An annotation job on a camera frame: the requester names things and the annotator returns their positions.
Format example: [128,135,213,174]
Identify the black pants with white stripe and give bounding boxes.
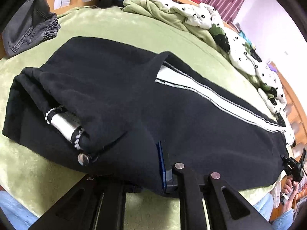
[3,37,288,195]

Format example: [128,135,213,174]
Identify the person's right hand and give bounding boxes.
[281,176,299,206]

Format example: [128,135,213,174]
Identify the green bed blanket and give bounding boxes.
[0,6,292,230]

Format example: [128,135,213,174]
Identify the blue jeans leg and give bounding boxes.
[0,191,38,229]

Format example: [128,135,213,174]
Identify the white floral quilt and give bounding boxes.
[148,0,295,146]

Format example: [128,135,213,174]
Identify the teal pillow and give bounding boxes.
[239,30,253,48]

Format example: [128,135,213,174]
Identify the grey jeans on bedframe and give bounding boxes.
[2,0,61,57]

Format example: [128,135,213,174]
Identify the light green folded blanket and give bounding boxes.
[123,0,219,50]

